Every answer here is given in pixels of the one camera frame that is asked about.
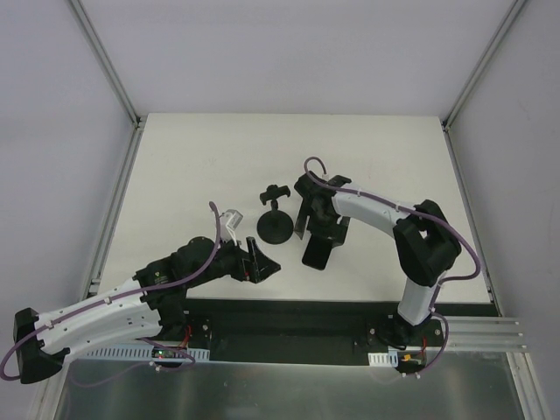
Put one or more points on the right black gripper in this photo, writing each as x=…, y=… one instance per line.
x=322, y=227

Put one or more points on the aluminium frame post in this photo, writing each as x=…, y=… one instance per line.
x=504, y=27
x=101, y=55

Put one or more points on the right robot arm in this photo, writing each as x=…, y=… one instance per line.
x=425, y=248

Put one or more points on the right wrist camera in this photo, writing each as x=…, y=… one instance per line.
x=326, y=177

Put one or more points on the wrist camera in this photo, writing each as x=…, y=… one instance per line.
x=326, y=177
x=229, y=221

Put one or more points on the white cable duct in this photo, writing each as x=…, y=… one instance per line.
x=146, y=352
x=394, y=358

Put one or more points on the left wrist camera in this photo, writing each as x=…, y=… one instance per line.
x=229, y=221

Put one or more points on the black smartphone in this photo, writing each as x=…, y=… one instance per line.
x=317, y=252

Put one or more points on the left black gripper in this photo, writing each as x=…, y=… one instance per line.
x=251, y=260

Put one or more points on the left aluminium frame post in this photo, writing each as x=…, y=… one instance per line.
x=101, y=55

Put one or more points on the left white cable duct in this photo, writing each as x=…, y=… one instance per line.
x=146, y=352

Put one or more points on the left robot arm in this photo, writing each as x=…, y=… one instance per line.
x=147, y=305

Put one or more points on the black phone stand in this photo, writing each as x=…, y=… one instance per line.
x=275, y=226

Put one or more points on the right white cable duct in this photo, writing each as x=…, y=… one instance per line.
x=394, y=358

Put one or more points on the right aluminium frame post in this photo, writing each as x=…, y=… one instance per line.
x=504, y=27

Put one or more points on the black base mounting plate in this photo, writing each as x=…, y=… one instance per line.
x=290, y=332

